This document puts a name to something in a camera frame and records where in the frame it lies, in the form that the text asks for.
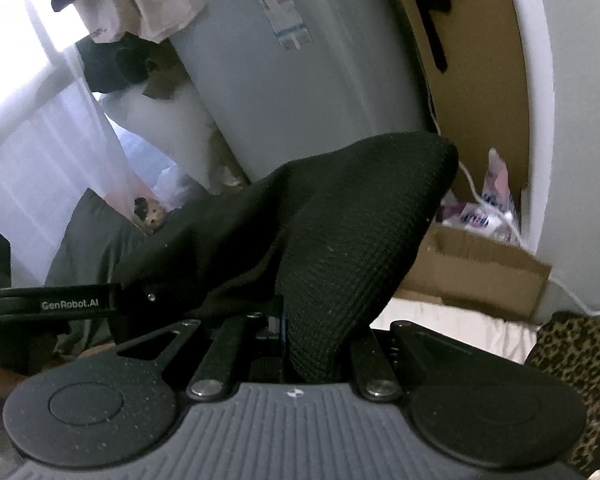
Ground grey washing machine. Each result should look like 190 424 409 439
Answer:
167 0 441 186

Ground clear plastic bag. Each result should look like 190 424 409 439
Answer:
120 130 206 201

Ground white fluffy cushion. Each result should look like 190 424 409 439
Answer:
100 67 231 193

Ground black hanging garment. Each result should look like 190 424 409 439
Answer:
405 0 453 73

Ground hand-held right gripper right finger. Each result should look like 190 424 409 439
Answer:
351 320 561 402

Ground dark clothes pile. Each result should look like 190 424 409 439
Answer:
75 30 181 96

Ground leopard print cloth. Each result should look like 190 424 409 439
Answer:
525 310 600 476

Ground white curtain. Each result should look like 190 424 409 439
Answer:
0 0 146 281

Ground crumpled brown paper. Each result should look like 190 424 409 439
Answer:
142 55 191 101

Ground black knit shorts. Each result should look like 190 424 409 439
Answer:
112 131 460 385

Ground white cable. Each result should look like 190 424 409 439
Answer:
427 105 600 318

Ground brown cardboard panel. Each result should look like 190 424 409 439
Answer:
387 0 536 251

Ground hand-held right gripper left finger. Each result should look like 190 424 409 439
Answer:
114 297 287 402

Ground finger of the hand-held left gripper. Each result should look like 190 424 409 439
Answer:
111 284 208 343

